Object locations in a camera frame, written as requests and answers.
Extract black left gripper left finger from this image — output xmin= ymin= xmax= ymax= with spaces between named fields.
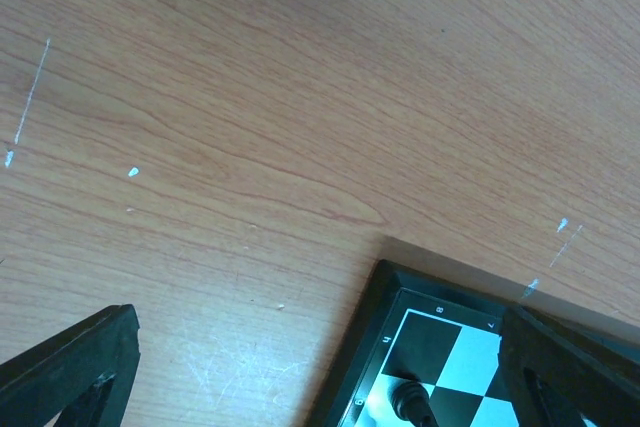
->
xmin=1 ymin=304 xmax=140 ymax=426

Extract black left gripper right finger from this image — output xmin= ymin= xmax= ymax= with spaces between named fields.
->
xmin=498 ymin=307 xmax=639 ymax=426

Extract black chess piece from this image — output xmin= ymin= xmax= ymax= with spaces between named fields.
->
xmin=391 ymin=381 xmax=438 ymax=427

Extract black and white chessboard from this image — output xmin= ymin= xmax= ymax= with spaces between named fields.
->
xmin=304 ymin=259 xmax=640 ymax=427

